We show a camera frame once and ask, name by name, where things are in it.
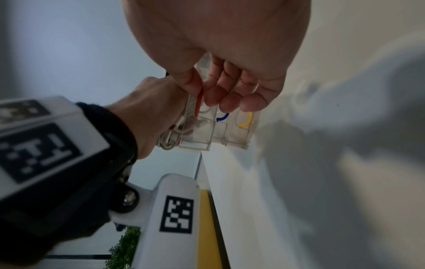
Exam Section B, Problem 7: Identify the person's left hand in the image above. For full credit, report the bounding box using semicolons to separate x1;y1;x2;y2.
104;76;190;160

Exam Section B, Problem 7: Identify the person's right hand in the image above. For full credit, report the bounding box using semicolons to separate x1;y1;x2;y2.
122;0;313;113

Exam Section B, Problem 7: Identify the translucent plastic drawer box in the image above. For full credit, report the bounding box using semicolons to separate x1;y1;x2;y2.
175;52;261;152

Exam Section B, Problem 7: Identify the black marker wristband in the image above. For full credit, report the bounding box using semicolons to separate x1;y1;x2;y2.
0;95;139;266

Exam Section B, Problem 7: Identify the yellow bench seat cushion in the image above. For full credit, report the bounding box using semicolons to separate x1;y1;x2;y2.
197;190;230;269

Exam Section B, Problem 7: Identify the green plant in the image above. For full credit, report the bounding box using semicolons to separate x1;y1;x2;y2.
107;226;142;269

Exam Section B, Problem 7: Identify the white table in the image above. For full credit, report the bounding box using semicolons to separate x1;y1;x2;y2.
199;0;425;269

